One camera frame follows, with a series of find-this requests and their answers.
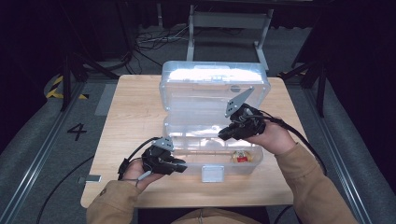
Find bundle of floor cables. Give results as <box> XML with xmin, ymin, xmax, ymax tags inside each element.
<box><xmin>134</xmin><ymin>23</ymin><xmax>191</xmax><ymax>52</ymax></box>

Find grey cable plug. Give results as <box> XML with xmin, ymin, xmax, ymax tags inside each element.
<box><xmin>122</xmin><ymin>170</ymin><xmax>154</xmax><ymax>189</ymax></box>

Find aluminium floor rail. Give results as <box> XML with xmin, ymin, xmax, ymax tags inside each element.
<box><xmin>0</xmin><ymin>81</ymin><xmax>89</xmax><ymax>224</ymax></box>
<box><xmin>302</xmin><ymin>88</ymin><xmax>374</xmax><ymax>224</ymax></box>

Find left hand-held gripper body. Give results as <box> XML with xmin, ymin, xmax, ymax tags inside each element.
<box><xmin>141</xmin><ymin>135</ymin><xmax>178</xmax><ymax>175</ymax></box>

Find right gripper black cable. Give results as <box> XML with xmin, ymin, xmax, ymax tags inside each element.
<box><xmin>246</xmin><ymin>106</ymin><xmax>328</xmax><ymax>176</ymax></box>

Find black tripod stand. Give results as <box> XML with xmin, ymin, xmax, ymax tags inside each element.
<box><xmin>278</xmin><ymin>59</ymin><xmax>329</xmax><ymax>119</ymax></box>
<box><xmin>60</xmin><ymin>52</ymin><xmax>121</xmax><ymax>112</ymax></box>

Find clear plastic storage box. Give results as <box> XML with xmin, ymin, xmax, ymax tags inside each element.
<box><xmin>158</xmin><ymin>60</ymin><xmax>272</xmax><ymax>184</ymax></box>

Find person's torso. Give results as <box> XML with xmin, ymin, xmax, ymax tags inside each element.
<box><xmin>171</xmin><ymin>207</ymin><xmax>262</xmax><ymax>224</ymax></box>

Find person's right hand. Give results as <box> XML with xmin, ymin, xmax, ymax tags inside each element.
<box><xmin>244</xmin><ymin>119</ymin><xmax>297</xmax><ymax>156</ymax></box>

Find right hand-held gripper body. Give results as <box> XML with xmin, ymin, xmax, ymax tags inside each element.
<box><xmin>224</xmin><ymin>87</ymin><xmax>267</xmax><ymax>141</ymax></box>

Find small red and gold object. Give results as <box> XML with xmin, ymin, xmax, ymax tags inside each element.
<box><xmin>232</xmin><ymin>149</ymin><xmax>255</xmax><ymax>164</ymax></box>

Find white metal desk frame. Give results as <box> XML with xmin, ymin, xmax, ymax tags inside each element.
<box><xmin>186</xmin><ymin>4</ymin><xmax>275</xmax><ymax>73</ymax></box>

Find long black floor cable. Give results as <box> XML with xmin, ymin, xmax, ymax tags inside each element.
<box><xmin>134</xmin><ymin>46</ymin><xmax>164</xmax><ymax>68</ymax></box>

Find person's left hand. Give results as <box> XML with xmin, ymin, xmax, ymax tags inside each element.
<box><xmin>122</xmin><ymin>158</ymin><xmax>166</xmax><ymax>192</ymax></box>

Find small metal table clip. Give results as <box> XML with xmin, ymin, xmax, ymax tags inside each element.
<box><xmin>78</xmin><ymin>175</ymin><xmax>103</xmax><ymax>184</ymax></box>

